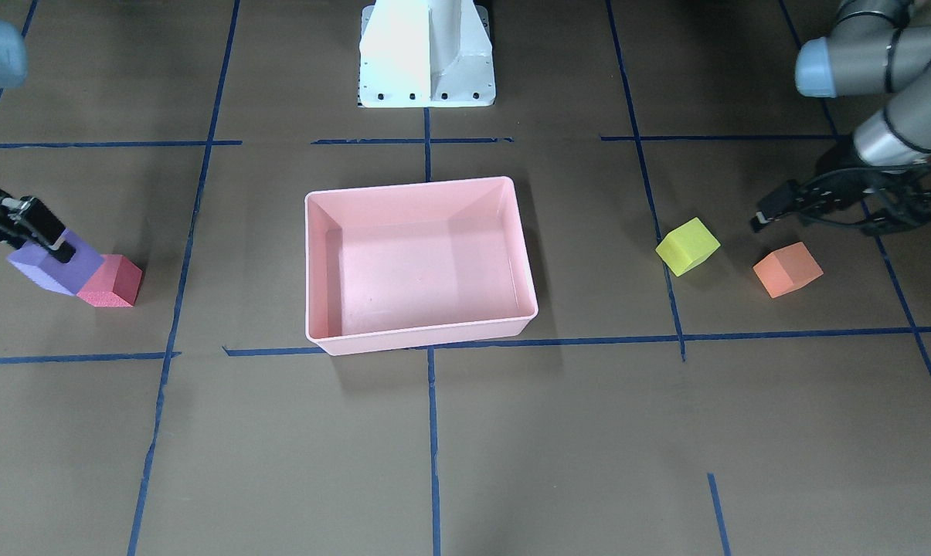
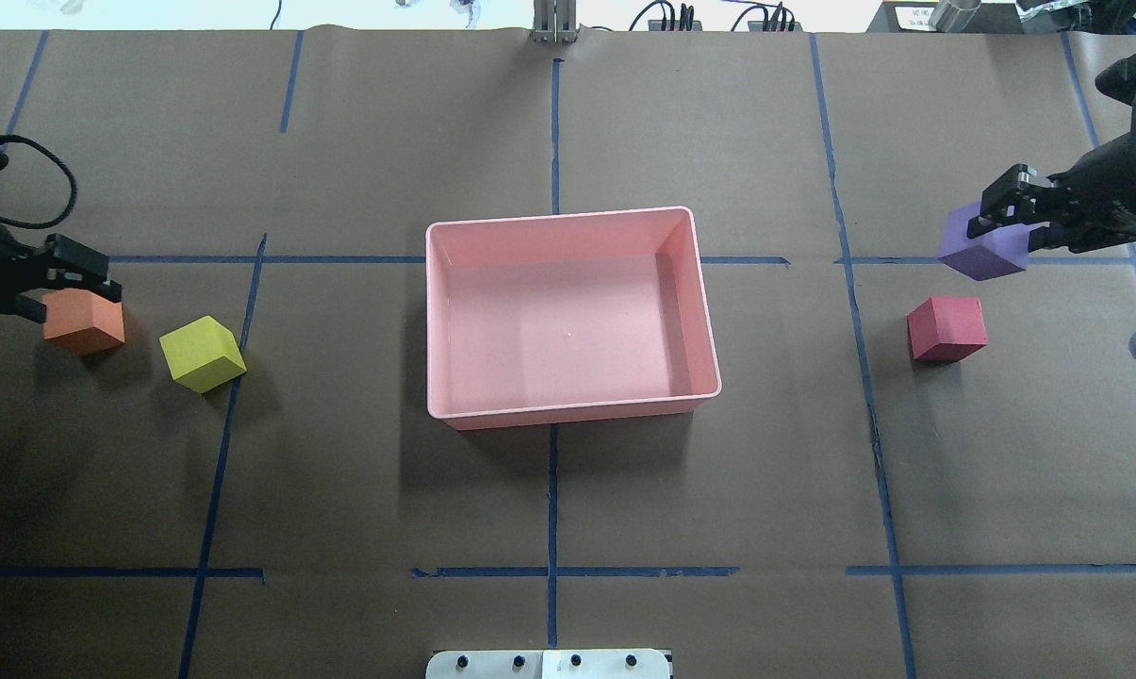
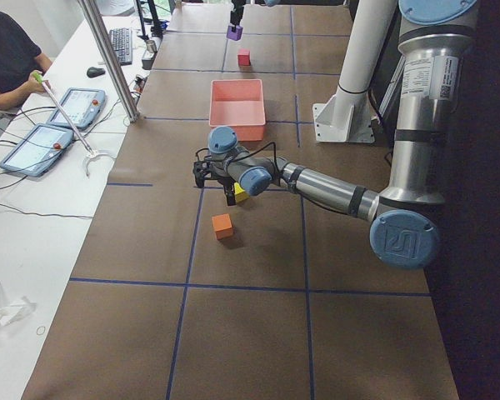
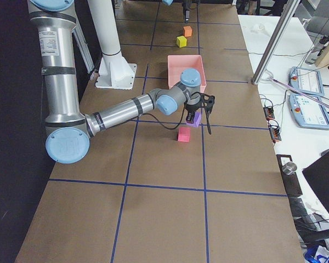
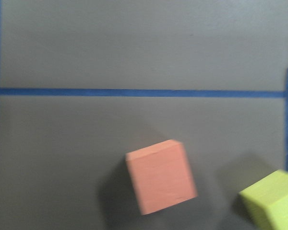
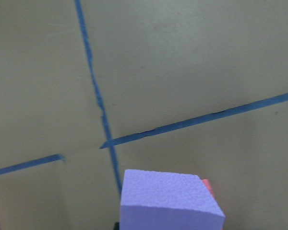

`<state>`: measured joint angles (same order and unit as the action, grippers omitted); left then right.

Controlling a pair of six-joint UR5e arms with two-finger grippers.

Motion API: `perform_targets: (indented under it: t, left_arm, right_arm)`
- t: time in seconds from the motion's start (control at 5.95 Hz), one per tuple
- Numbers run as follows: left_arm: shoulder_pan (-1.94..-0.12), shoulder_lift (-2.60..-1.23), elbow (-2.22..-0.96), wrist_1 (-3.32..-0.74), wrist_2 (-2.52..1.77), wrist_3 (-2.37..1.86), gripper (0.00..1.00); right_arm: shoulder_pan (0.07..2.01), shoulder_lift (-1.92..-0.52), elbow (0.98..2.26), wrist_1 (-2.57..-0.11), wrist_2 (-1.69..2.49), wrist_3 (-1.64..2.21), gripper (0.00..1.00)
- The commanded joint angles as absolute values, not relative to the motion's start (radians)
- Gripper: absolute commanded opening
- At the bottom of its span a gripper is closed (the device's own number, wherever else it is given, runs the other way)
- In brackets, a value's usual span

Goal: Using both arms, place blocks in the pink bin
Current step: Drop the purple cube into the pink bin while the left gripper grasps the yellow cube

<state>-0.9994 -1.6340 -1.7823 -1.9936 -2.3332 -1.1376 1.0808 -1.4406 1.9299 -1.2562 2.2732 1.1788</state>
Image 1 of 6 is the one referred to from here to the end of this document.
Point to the yellow foam block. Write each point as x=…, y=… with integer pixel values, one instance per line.
x=687, y=246

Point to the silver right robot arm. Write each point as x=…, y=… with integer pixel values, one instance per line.
x=13, y=71

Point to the pink plastic bin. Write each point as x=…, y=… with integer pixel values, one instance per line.
x=400, y=266

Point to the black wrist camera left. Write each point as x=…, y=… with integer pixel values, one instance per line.
x=781, y=202

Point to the red foam block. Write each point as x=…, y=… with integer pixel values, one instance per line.
x=116, y=283

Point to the purple foam block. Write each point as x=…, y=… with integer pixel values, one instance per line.
x=48, y=273

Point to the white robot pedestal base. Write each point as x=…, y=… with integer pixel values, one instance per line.
x=423, y=54

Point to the orange foam block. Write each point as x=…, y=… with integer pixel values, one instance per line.
x=787, y=270

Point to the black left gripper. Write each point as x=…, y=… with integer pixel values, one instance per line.
x=842, y=169

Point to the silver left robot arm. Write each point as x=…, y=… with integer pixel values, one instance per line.
x=873, y=47

